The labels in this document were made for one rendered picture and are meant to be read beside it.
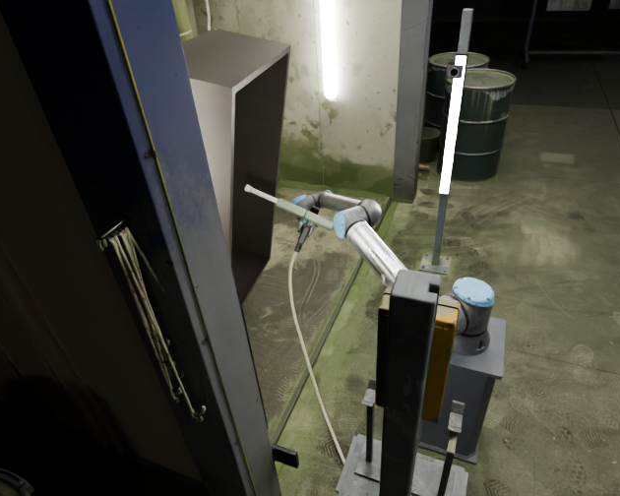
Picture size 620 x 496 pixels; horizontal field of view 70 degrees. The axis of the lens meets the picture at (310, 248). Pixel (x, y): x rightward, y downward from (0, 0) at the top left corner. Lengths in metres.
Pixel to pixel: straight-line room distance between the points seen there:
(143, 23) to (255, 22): 3.12
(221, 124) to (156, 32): 0.78
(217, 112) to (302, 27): 2.26
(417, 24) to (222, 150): 2.19
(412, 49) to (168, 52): 2.81
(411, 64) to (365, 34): 0.40
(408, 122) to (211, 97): 2.35
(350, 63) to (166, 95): 2.90
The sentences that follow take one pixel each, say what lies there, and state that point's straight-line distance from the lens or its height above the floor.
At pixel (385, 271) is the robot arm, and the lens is 1.78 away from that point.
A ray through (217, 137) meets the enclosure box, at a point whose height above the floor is 1.47.
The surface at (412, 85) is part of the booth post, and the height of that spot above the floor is 1.02.
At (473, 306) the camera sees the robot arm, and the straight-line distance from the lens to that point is 1.71.
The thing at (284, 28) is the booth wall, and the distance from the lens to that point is 3.80.
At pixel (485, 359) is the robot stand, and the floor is 0.64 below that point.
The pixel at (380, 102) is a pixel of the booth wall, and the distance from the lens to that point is 3.68.
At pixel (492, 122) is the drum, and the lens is 4.16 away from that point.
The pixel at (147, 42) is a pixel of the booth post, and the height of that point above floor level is 1.90.
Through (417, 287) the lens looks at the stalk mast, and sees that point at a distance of 0.60.
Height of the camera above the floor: 2.04
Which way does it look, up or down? 36 degrees down
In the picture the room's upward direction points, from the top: 5 degrees counter-clockwise
